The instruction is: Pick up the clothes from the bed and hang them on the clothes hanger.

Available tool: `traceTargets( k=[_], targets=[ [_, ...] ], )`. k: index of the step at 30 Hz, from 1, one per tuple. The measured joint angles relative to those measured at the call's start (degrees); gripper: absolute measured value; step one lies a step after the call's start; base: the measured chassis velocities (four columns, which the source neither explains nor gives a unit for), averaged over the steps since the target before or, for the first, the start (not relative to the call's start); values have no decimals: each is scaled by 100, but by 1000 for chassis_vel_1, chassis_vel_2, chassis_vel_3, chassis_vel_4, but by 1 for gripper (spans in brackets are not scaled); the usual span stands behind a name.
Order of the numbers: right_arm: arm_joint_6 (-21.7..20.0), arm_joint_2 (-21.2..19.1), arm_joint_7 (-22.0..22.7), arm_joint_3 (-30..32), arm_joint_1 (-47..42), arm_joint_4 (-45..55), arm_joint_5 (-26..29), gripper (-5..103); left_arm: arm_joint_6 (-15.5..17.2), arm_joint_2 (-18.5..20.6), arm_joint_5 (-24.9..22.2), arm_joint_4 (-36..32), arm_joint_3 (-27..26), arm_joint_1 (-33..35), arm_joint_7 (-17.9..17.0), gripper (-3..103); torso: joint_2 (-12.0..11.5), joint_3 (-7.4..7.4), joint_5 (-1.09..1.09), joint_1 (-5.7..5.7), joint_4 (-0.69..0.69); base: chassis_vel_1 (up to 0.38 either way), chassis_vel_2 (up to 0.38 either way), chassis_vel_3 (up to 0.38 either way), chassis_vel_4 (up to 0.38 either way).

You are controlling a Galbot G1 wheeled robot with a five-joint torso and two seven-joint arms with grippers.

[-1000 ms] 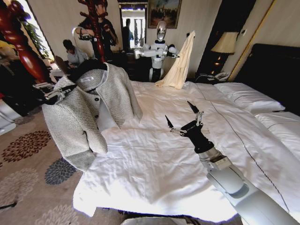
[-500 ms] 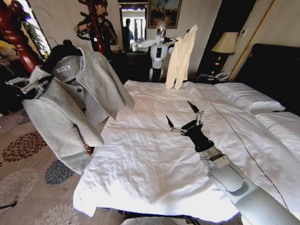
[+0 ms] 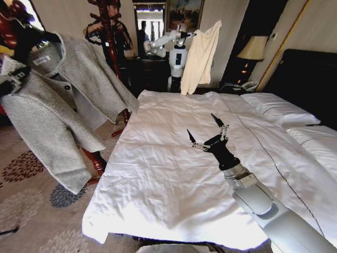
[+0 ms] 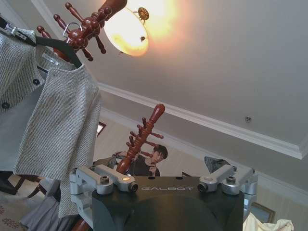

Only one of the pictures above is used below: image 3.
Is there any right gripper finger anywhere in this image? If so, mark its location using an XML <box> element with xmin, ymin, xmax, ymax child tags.
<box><xmin>211</xmin><ymin>113</ymin><xmax>230</xmax><ymax>141</ymax></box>
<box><xmin>186</xmin><ymin>128</ymin><xmax>211</xmax><ymax>152</ymax></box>

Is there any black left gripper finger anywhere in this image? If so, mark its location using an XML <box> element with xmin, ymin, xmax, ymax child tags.
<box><xmin>6</xmin><ymin>65</ymin><xmax>32</xmax><ymax>90</ymax></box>

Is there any grey knit jacket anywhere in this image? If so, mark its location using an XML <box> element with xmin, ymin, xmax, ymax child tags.
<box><xmin>0</xmin><ymin>33</ymin><xmax>140</xmax><ymax>196</ymax></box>

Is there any white bed quilt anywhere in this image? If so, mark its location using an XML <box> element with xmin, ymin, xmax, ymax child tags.
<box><xmin>82</xmin><ymin>89</ymin><xmax>337</xmax><ymax>250</ymax></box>

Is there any black clothes hanger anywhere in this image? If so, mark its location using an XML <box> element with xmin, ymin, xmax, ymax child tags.
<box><xmin>15</xmin><ymin>25</ymin><xmax>63</xmax><ymax>65</ymax></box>

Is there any dark bed headboard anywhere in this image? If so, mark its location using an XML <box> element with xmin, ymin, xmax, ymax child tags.
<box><xmin>263</xmin><ymin>48</ymin><xmax>337</xmax><ymax>130</ymax></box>

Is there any white desk telephone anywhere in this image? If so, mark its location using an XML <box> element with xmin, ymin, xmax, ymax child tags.
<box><xmin>241</xmin><ymin>81</ymin><xmax>258</xmax><ymax>92</ymax></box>

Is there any white pillow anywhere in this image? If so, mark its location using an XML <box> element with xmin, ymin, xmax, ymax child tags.
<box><xmin>241</xmin><ymin>92</ymin><xmax>321</xmax><ymax>129</ymax></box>
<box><xmin>285</xmin><ymin>125</ymin><xmax>337</xmax><ymax>174</ymax></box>

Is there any cream hanging garment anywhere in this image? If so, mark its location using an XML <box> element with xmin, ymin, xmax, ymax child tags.
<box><xmin>180</xmin><ymin>20</ymin><xmax>222</xmax><ymax>96</ymax></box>

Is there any dark wooden dresser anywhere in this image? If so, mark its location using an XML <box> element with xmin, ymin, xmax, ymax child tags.
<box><xmin>126</xmin><ymin>56</ymin><xmax>173</xmax><ymax>98</ymax></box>

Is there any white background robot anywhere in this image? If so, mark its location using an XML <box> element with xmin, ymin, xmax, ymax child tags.
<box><xmin>143</xmin><ymin>23</ymin><xmax>197</xmax><ymax>93</ymax></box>

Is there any table lamp cream shade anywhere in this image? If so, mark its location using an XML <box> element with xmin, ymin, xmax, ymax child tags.
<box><xmin>236</xmin><ymin>35</ymin><xmax>269</xmax><ymax>85</ymax></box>

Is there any red wooden coat stand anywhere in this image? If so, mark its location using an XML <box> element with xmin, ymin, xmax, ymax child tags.
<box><xmin>81</xmin><ymin>0</ymin><xmax>132</xmax><ymax>185</ymax></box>

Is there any white robot front shell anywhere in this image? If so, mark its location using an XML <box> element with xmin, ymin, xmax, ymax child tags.
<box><xmin>135</xmin><ymin>244</ymin><xmax>203</xmax><ymax>253</ymax></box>

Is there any person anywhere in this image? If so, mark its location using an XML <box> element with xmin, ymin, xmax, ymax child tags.
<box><xmin>136</xmin><ymin>20</ymin><xmax>150</xmax><ymax>57</ymax></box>

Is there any framed landscape painting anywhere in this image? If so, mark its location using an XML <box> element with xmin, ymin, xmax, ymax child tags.
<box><xmin>165</xmin><ymin>0</ymin><xmax>205</xmax><ymax>32</ymax></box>

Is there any black floor cable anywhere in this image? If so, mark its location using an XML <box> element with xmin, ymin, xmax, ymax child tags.
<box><xmin>0</xmin><ymin>227</ymin><xmax>19</xmax><ymax>236</ymax></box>

